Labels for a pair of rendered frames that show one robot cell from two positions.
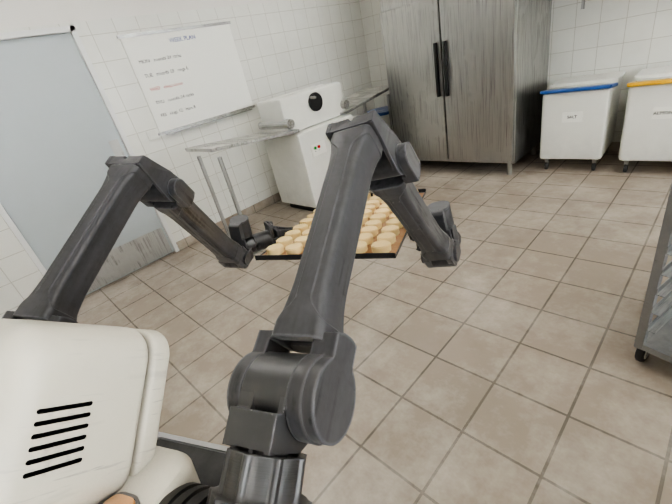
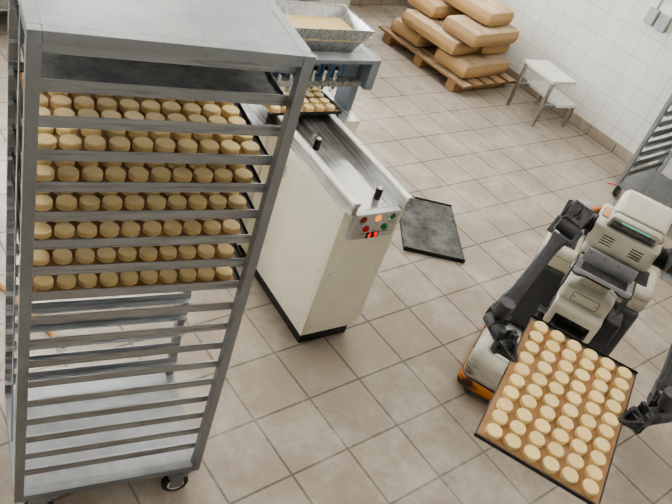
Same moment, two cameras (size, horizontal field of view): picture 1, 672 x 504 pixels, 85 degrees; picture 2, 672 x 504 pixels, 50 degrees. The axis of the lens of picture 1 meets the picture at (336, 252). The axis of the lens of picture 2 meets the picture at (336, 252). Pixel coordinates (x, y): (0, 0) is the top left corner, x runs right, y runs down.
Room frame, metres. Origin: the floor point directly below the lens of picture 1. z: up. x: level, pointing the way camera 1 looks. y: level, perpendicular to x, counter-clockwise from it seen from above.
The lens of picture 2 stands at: (2.71, -1.20, 2.50)
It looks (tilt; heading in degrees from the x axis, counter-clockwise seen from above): 36 degrees down; 171
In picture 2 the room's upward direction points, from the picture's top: 20 degrees clockwise
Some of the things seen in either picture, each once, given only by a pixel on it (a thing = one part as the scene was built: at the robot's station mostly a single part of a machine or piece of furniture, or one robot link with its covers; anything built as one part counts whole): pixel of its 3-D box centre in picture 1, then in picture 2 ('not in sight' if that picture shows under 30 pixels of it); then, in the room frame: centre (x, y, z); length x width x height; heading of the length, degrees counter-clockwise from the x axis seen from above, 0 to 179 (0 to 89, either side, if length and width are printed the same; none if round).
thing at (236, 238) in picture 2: not in sight; (147, 238); (1.15, -1.44, 1.23); 0.64 x 0.03 x 0.03; 116
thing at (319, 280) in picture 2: not in sight; (314, 229); (-0.20, -0.86, 0.45); 0.70 x 0.34 x 0.90; 34
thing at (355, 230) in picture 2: not in sight; (373, 223); (0.10, -0.66, 0.77); 0.24 x 0.04 x 0.14; 124
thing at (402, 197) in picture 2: not in sight; (302, 88); (-0.79, -1.09, 0.87); 2.01 x 0.03 x 0.07; 34
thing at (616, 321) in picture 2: not in sight; (583, 324); (0.22, 0.40, 0.61); 0.28 x 0.27 x 0.25; 65
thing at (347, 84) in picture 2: not in sight; (294, 75); (-0.62, -1.14, 1.01); 0.72 x 0.33 x 0.34; 124
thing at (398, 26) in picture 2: not in sight; (429, 31); (-4.33, 0.08, 0.19); 0.72 x 0.42 x 0.15; 132
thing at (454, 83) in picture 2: not in sight; (445, 58); (-4.10, 0.28, 0.06); 1.20 x 0.80 x 0.11; 42
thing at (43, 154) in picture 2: not in sight; (161, 154); (1.15, -1.44, 1.50); 0.64 x 0.03 x 0.03; 116
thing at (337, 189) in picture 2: not in sight; (252, 88); (-0.63, -1.33, 0.87); 2.01 x 0.03 x 0.07; 34
